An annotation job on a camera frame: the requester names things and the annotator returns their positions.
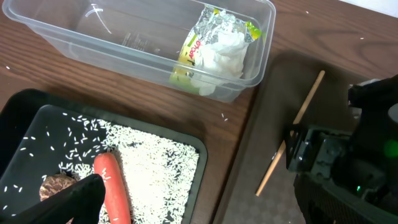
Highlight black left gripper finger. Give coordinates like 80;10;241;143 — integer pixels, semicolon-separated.
2;174;106;224

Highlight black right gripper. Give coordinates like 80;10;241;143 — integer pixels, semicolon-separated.
285;124;358;174

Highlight brown cookie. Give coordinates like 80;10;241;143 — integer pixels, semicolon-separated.
39;173;78;224

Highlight orange carrot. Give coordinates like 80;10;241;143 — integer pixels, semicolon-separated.
94;152;131;224

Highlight wooden chopstick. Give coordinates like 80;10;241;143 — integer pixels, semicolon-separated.
256;70;325;197

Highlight white rice pile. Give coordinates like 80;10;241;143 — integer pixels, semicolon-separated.
1;111;200;224

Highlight white napkin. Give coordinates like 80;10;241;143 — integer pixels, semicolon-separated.
191;31;249;96

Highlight yellow foil snack wrapper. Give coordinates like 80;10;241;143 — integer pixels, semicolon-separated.
169;6;262;95

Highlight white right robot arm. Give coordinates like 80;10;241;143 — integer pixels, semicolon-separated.
285;77;397;224

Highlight black waste tray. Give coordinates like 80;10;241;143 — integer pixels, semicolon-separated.
1;89;208;224

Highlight brown serving tray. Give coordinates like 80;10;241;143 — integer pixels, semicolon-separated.
213;51;366;223

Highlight clear plastic bin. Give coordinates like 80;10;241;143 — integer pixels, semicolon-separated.
2;0;276;102

